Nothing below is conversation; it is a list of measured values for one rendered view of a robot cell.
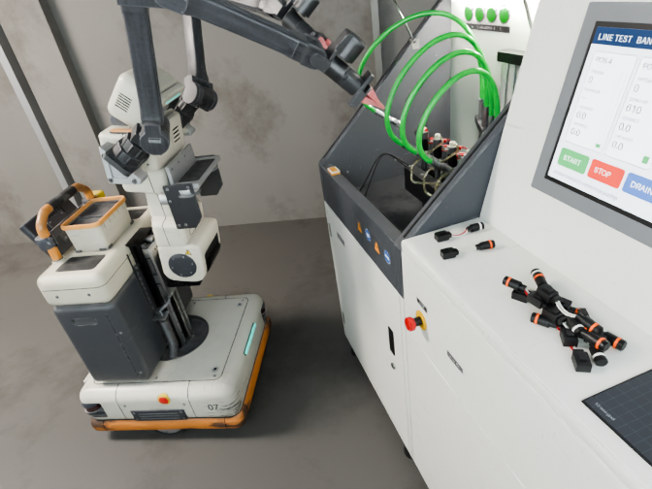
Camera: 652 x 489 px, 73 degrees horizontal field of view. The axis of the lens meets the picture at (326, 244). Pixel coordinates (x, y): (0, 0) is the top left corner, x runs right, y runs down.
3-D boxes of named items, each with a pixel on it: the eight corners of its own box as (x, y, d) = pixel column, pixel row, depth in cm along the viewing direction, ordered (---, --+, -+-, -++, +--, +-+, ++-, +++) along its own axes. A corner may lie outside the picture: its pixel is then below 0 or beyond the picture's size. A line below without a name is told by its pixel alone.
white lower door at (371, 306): (344, 332, 210) (324, 204, 175) (348, 331, 210) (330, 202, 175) (407, 448, 156) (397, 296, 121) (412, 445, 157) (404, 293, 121)
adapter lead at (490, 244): (442, 260, 99) (442, 252, 97) (440, 255, 100) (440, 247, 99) (496, 249, 99) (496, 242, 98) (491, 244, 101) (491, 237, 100)
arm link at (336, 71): (319, 65, 124) (318, 72, 120) (335, 45, 121) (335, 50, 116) (339, 81, 127) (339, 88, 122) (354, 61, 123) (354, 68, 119)
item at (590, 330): (489, 294, 87) (491, 272, 84) (536, 278, 89) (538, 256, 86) (581, 377, 68) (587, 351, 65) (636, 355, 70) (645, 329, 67)
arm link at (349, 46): (302, 48, 120) (308, 62, 115) (328, 10, 114) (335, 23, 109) (335, 71, 127) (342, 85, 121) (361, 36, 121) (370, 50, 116)
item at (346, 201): (326, 204, 173) (320, 165, 165) (337, 201, 174) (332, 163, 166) (397, 291, 122) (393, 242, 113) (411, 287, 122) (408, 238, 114)
